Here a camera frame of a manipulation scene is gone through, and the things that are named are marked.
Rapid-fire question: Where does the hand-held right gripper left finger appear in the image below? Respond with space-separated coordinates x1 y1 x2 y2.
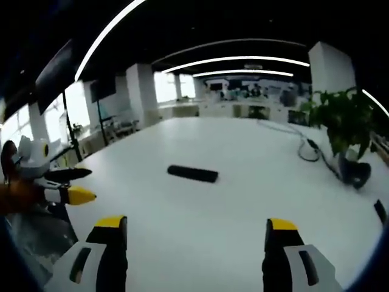
44 215 128 292

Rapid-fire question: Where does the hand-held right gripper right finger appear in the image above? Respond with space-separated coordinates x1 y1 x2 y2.
261 217 344 292

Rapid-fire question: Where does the black remote control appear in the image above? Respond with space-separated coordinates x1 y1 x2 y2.
167 164 219 184

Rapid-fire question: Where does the person's left hand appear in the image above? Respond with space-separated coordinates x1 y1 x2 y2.
0 179 46 215

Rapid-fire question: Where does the small black object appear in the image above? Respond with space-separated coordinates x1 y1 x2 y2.
373 199 388 226

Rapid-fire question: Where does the black plant pot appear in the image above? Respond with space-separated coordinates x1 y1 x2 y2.
337 151 372 190

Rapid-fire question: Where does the green potted plant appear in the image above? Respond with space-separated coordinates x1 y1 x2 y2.
299 86 380 159

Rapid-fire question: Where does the black wall monitor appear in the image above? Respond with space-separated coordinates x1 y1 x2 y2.
89 75 117 103

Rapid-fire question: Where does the black cable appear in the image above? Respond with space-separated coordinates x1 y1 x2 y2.
258 120 344 180

